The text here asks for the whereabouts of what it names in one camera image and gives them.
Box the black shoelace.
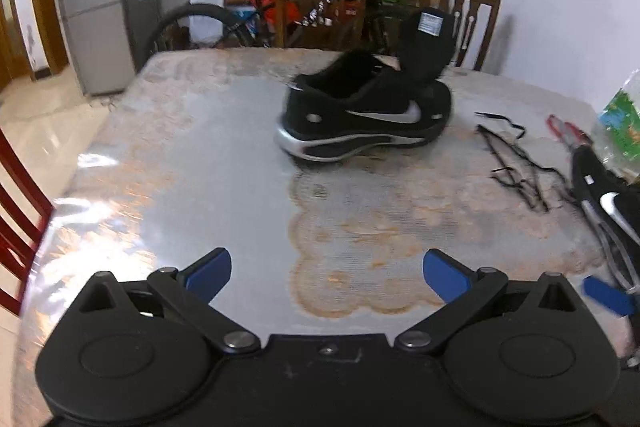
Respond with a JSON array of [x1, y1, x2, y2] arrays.
[[475, 112, 577, 213]]

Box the black sneaker with white swoosh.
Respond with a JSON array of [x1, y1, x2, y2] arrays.
[[277, 8, 456, 162]]

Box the green snack bag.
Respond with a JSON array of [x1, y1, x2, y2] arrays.
[[592, 69, 640, 184]]

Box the red wooden chair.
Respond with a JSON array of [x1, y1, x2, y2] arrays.
[[1, 134, 54, 317]]

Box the black bicycle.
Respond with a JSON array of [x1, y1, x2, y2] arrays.
[[142, 0, 409, 58]]

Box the brown wooden chair near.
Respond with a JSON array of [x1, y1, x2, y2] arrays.
[[419, 0, 501, 72]]

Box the white green carton box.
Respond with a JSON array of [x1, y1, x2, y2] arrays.
[[189, 0, 224, 46]]

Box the red handled pliers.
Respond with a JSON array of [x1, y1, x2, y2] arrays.
[[546, 114, 592, 150]]

